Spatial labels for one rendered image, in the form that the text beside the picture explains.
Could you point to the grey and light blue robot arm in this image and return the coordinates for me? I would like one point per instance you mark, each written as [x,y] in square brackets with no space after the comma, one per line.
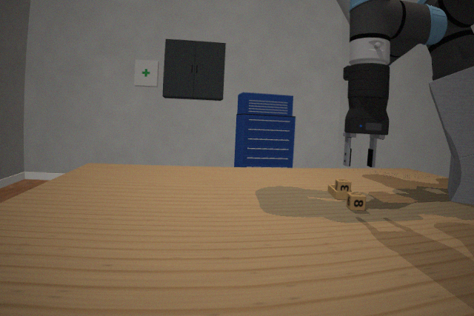
[445,24]

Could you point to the tan wooden tray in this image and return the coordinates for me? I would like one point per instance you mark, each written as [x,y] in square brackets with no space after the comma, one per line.
[335,194]

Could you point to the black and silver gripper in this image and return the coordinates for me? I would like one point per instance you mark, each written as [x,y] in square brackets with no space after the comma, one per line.
[368,93]

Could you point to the beige cube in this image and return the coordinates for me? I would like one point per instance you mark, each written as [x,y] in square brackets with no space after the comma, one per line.
[356,201]
[342,185]

